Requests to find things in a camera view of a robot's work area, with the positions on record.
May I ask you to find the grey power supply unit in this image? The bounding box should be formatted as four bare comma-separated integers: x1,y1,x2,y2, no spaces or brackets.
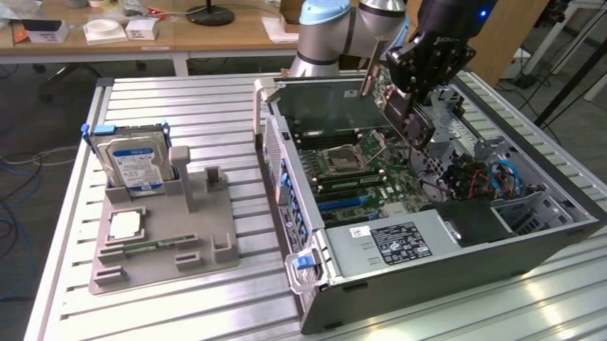
324,209,462,278

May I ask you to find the green motherboard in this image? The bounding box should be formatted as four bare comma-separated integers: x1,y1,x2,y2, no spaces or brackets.
291,126,428,228

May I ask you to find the open black PC case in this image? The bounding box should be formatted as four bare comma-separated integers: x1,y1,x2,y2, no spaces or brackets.
253,67,607,335

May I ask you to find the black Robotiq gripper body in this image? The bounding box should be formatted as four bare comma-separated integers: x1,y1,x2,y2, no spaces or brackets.
410,0,498,92

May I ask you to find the blue case latch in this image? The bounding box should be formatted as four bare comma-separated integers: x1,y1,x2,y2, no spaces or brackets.
293,254,316,273

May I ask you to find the small white labelled box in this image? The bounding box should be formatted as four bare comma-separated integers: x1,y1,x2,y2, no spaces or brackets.
124,17,160,41

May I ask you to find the flat white box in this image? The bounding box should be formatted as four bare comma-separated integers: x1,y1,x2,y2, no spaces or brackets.
261,16,301,45

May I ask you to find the metal socket cover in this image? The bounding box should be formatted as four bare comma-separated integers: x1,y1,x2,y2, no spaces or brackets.
357,128,388,163

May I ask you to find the metal disk bay cage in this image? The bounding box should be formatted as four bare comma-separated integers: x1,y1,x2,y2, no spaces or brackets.
408,105,480,178

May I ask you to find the blue expansion slot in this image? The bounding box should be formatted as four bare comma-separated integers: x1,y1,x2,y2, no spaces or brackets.
317,197,373,212

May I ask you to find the black RAM stick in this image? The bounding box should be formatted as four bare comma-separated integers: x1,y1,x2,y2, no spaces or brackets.
316,171,385,191
297,129,356,141

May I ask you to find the green RAM stick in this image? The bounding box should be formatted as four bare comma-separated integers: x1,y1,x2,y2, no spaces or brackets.
121,238,177,255

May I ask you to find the white floor cable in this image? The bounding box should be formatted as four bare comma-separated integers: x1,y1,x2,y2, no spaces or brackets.
0,144,83,167

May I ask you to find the hard disk in blue carrier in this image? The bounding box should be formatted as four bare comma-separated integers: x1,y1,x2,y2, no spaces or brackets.
79,120,180,197

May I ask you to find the graphics card with black fan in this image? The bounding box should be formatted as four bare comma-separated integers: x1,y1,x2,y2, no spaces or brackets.
359,35,435,151

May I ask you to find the brown cardboard box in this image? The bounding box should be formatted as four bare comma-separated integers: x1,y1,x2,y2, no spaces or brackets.
277,0,304,26

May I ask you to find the grey printed parts rack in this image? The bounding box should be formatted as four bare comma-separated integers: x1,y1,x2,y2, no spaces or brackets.
87,144,241,296

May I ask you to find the red and black wire bundle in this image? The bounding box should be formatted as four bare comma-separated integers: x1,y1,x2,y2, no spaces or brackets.
443,161,494,202

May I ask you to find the wooden desk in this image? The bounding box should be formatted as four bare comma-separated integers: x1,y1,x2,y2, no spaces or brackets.
0,0,434,77

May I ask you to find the silver CPU chip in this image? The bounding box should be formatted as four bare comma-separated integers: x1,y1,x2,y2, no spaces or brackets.
107,212,144,243

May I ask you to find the CPU socket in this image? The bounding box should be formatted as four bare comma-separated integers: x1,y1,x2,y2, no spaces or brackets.
321,146,367,172

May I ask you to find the wooden cabinet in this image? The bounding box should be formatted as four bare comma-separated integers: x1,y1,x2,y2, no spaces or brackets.
407,0,551,87

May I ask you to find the blue data wire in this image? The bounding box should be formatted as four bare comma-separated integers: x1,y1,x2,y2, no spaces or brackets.
491,160,526,200

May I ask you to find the white box with round hollow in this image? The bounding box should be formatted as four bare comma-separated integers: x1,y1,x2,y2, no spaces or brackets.
83,19,129,46

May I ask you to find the white box with black lid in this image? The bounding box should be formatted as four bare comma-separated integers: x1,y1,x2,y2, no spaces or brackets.
21,19,71,44

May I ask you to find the black round lamp base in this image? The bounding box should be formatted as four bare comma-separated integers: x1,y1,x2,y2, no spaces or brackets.
185,0,236,27

